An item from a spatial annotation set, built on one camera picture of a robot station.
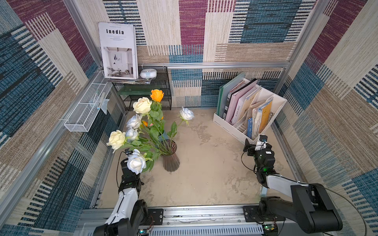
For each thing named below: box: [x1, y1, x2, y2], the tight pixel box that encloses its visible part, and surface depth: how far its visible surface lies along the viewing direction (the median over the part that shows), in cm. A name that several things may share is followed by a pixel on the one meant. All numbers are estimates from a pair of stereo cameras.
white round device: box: [139, 68, 158, 79], surface depth 89 cm
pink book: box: [225, 80, 258, 124], surface depth 91 cm
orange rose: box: [150, 88, 165, 103], surface depth 71 cm
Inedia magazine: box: [98, 22, 139, 80], surface depth 79 cm
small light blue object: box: [260, 185, 268, 198], surface depth 80 cm
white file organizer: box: [213, 93, 288, 144], surface depth 96 cm
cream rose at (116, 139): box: [106, 129, 126, 154], surface depth 56 cm
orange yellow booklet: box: [252, 97, 274, 140], surface depth 91 cm
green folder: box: [217, 72, 246, 118], surface depth 95 cm
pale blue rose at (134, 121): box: [126, 113, 143, 130], surface depth 66 cm
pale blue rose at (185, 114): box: [166, 106, 195, 143], surface depth 72 cm
